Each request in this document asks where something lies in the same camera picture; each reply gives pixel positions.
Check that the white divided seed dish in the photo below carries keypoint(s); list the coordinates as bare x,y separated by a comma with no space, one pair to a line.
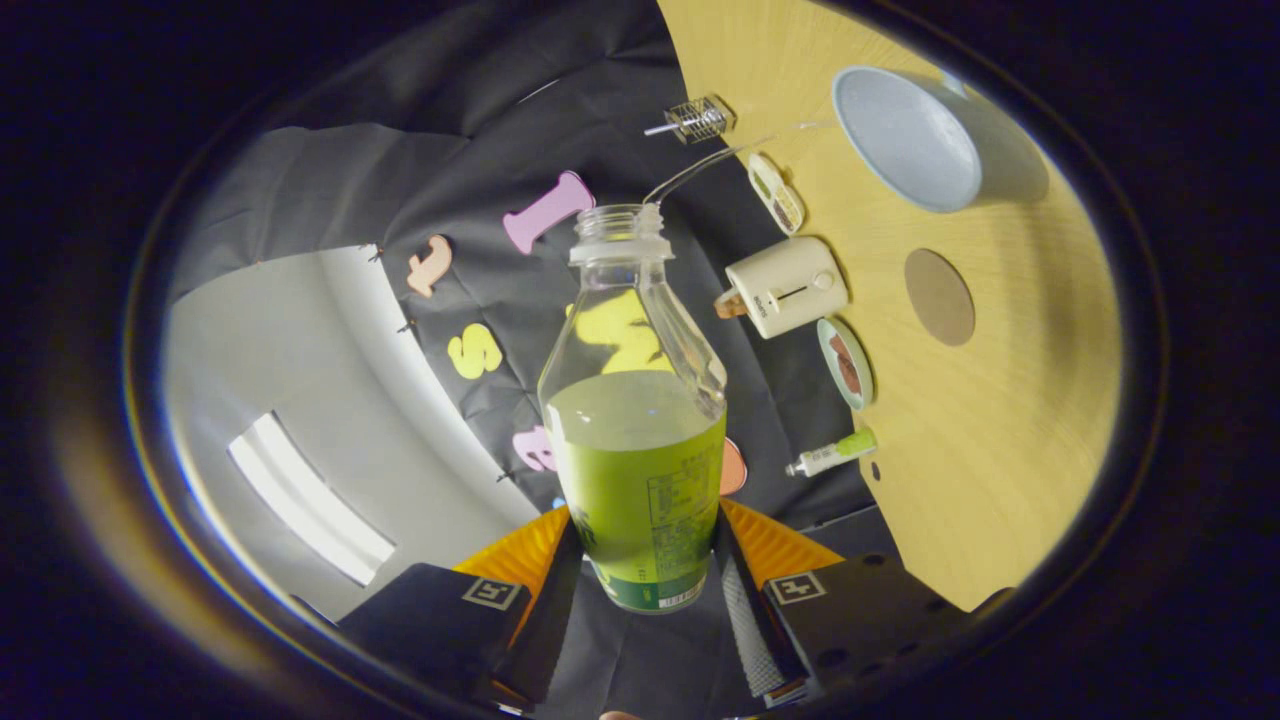
776,193

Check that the wooden table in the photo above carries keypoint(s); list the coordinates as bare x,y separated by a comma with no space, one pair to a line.
980,440

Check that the round brown coaster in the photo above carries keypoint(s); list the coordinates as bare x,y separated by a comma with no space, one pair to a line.
940,297

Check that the pale blue cup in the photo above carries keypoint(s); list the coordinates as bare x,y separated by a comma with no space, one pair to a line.
905,135

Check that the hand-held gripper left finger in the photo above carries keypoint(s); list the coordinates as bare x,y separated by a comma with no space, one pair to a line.
430,625

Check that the brown meat slice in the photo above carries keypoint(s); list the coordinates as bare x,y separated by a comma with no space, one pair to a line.
840,350
852,378

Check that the clear juice bottle green label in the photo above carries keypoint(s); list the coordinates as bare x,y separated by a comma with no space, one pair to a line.
635,480

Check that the white straw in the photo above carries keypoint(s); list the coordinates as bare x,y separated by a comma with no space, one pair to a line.
660,129

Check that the ceiling light panel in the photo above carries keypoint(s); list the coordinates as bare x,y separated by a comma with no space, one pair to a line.
310,500

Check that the small white green bottle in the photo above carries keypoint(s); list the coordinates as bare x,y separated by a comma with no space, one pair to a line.
830,455

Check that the pale green plate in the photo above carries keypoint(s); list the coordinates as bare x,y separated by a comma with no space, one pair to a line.
862,385

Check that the cream toaster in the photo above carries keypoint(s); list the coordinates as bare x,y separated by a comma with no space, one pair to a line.
790,287

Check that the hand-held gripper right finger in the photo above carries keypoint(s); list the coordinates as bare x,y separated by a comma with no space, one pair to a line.
860,620

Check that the brown bread slice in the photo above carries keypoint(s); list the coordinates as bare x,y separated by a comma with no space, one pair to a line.
730,304

